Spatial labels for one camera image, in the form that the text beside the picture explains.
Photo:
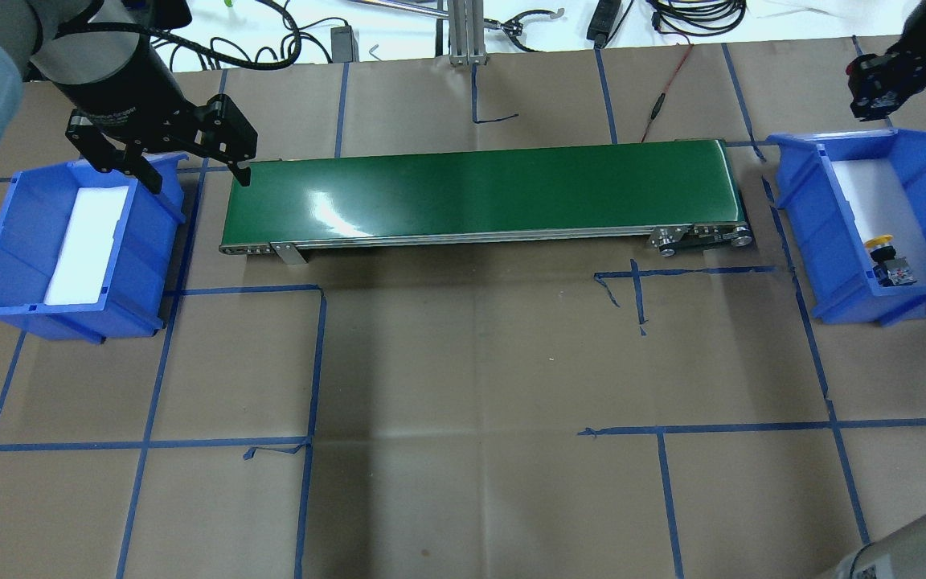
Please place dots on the yellow push button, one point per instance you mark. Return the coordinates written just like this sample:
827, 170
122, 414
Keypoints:
889, 269

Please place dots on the white foam pad bin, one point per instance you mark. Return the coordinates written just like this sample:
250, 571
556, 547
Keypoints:
880, 206
87, 246

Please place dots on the black power adapter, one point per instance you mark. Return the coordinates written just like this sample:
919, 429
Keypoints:
343, 45

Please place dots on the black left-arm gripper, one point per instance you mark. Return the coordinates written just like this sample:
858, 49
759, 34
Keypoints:
127, 88

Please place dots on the blue right storage bin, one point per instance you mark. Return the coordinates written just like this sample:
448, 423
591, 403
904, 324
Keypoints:
838, 266

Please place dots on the blue storage bin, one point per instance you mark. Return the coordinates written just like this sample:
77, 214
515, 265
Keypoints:
838, 266
33, 220

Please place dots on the white foam pad right bin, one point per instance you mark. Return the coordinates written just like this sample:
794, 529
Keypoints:
880, 206

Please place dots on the blue left storage bin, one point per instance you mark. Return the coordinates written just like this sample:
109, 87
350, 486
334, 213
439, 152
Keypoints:
33, 220

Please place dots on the green conveyor belt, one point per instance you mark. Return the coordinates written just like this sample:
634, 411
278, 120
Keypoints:
680, 195

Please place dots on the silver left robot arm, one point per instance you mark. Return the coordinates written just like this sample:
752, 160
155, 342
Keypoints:
68, 42

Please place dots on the aluminium frame post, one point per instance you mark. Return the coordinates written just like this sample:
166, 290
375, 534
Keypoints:
466, 33

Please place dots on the white foam pad left bin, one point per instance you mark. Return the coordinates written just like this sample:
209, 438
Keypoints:
87, 246

